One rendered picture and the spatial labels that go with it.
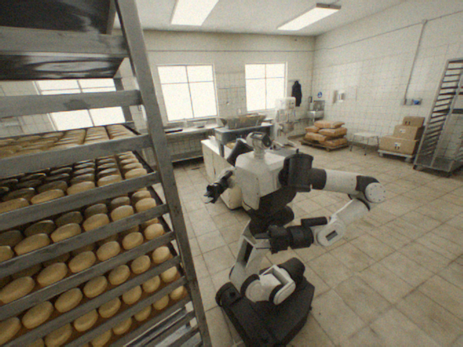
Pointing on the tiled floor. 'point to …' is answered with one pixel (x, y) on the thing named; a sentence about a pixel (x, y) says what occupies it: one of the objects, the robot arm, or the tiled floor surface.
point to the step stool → (366, 140)
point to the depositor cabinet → (235, 202)
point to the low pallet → (325, 145)
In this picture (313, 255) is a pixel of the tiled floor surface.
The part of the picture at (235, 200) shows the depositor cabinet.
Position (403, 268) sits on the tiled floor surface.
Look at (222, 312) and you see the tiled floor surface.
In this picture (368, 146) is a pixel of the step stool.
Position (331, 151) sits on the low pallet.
